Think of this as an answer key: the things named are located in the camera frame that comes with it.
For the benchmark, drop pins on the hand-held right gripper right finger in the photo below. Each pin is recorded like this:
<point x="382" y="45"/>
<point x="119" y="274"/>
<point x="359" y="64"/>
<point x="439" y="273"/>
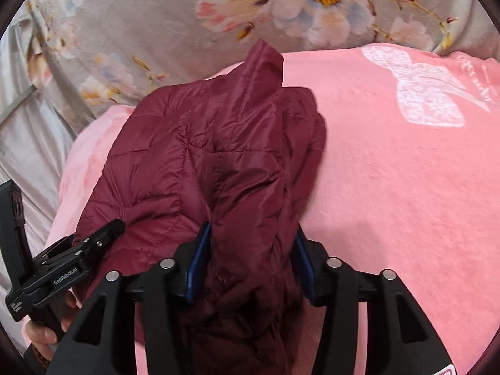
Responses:
<point x="304" y="261"/>

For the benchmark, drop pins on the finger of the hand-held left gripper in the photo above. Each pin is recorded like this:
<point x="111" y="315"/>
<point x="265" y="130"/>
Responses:
<point x="99" y="238"/>

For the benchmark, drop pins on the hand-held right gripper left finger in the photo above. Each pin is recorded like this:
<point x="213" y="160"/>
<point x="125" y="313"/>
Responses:
<point x="197" y="259"/>

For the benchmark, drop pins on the maroon puffer jacket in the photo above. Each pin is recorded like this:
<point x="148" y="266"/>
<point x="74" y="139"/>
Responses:
<point x="218" y="156"/>

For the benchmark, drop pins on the person's left hand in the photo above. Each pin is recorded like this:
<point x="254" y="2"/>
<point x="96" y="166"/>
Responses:
<point x="43" y="336"/>

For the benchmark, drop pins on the grey satin bedsheet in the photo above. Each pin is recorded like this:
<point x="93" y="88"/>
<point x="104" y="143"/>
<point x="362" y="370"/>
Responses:
<point x="27" y="144"/>

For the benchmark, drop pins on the pink fleece blanket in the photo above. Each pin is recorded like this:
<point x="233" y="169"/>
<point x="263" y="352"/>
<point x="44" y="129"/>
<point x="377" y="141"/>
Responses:
<point x="390" y="187"/>

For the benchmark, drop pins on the grey floral quilt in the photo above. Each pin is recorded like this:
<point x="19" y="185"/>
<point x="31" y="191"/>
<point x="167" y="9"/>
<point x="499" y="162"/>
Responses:
<point x="156" y="27"/>

